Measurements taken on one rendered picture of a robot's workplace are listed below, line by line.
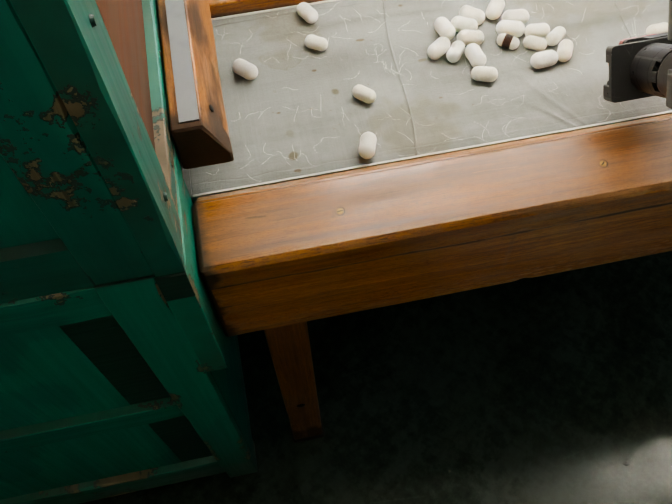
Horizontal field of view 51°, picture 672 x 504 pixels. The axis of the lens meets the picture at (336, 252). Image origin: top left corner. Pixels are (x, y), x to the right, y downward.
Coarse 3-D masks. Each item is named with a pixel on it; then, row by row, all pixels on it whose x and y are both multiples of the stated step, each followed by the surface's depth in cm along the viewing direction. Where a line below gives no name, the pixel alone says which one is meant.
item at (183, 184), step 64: (192, 256) 75; (0, 320) 68; (64, 320) 71; (128, 320) 73; (192, 320) 76; (0, 384) 84; (64, 384) 88; (128, 384) 92; (192, 384) 92; (0, 448) 99; (64, 448) 108; (128, 448) 115; (192, 448) 122
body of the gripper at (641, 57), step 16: (608, 48) 80; (624, 48) 79; (640, 48) 80; (656, 48) 77; (624, 64) 80; (640, 64) 78; (656, 64) 76; (624, 80) 81; (640, 80) 79; (656, 80) 76; (608, 96) 82; (624, 96) 81; (640, 96) 82
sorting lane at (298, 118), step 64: (384, 0) 100; (448, 0) 99; (512, 0) 99; (576, 0) 99; (640, 0) 99; (256, 64) 94; (320, 64) 94; (384, 64) 94; (448, 64) 93; (512, 64) 93; (576, 64) 93; (256, 128) 88; (320, 128) 88; (384, 128) 88; (448, 128) 88; (512, 128) 88; (576, 128) 87; (192, 192) 84
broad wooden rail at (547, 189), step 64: (640, 128) 84; (256, 192) 81; (320, 192) 80; (384, 192) 80; (448, 192) 80; (512, 192) 80; (576, 192) 80; (640, 192) 80; (256, 256) 76; (320, 256) 77; (384, 256) 80; (448, 256) 84; (512, 256) 87; (576, 256) 91; (640, 256) 95; (256, 320) 88
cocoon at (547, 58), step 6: (534, 54) 91; (540, 54) 91; (546, 54) 91; (552, 54) 91; (534, 60) 91; (540, 60) 91; (546, 60) 91; (552, 60) 91; (534, 66) 92; (540, 66) 91; (546, 66) 92
